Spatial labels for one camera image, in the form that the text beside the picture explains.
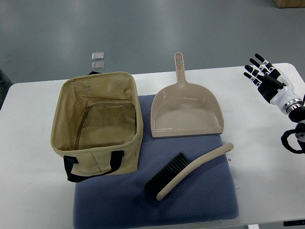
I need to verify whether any pink hand broom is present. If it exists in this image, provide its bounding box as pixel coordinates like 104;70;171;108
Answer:
145;143;234;201

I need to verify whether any pink dustpan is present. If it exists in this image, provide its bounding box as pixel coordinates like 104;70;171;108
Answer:
151;52;224;138

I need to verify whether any cardboard box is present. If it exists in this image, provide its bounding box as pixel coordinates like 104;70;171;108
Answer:
274;0;305;9

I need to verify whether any yellow fabric bag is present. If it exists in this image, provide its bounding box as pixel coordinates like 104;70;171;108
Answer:
51;72;143;183

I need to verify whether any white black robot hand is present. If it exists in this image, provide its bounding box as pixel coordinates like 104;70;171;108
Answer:
244;53;304;115

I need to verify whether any dark object at left edge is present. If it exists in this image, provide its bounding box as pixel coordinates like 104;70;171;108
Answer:
0;69;13;108

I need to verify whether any blue cushion mat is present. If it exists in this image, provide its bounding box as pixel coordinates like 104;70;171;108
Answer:
73;95;239;229

